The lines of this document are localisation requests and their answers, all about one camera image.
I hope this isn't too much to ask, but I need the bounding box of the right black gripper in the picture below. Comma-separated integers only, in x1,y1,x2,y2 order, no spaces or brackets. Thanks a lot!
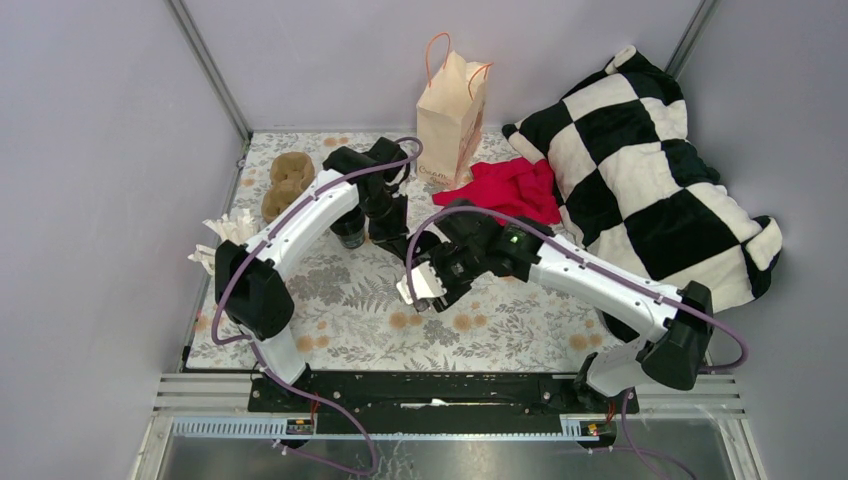
409,241,487,313

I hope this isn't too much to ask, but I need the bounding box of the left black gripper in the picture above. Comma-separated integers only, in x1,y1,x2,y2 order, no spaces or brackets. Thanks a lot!
360,189,410,259

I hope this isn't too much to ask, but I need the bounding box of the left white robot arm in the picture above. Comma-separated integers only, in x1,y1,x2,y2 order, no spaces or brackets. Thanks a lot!
213,137,423,411

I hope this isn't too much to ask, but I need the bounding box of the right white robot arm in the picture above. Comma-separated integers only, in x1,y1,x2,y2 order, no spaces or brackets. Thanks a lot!
397,203,713,412

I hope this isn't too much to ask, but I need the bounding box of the black ribbed cup stack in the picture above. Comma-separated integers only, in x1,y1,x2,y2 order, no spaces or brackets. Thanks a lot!
330,207,366,250

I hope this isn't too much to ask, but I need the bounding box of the floral table mat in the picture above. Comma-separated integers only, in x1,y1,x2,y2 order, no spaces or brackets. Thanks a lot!
183,132,621,372

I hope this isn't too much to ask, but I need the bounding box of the red cloth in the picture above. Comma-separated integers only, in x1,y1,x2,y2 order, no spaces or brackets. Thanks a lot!
432,157,561,225

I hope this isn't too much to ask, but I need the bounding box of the brown pulp cup carrier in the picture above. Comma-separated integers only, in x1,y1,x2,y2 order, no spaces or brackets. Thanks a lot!
260,152,315,224

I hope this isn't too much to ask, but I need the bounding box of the beige paper bag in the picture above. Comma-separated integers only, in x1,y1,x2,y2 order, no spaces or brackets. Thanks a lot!
416,32,492,187

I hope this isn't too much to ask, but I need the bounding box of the black white checkered blanket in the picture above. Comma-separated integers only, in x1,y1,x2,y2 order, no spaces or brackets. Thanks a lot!
502,46,783,312

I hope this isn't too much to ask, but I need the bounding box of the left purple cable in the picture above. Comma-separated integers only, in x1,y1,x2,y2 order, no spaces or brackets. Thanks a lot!
210,136,425,476

